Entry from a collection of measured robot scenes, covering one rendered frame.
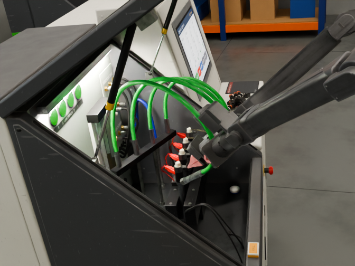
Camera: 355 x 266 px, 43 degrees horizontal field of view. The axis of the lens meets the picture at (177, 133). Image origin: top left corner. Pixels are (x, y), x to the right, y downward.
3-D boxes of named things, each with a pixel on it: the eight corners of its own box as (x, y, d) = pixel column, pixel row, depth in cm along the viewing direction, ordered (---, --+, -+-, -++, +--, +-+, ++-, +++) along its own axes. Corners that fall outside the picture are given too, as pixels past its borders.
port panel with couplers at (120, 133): (123, 153, 169) (108, 74, 155) (114, 153, 170) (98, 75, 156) (132, 136, 181) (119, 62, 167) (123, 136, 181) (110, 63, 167)
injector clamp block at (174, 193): (198, 241, 154) (194, 205, 147) (170, 241, 156) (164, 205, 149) (209, 185, 183) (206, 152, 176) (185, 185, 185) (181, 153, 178)
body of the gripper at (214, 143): (198, 150, 120) (207, 142, 113) (224, 129, 124) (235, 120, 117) (214, 169, 119) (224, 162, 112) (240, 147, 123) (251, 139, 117)
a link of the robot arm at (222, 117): (242, 143, 102) (264, 119, 106) (206, 107, 103) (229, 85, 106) (222, 158, 113) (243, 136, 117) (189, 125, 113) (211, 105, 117)
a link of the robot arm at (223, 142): (240, 149, 108) (254, 134, 110) (219, 129, 108) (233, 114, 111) (229, 157, 114) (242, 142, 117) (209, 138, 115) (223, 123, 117)
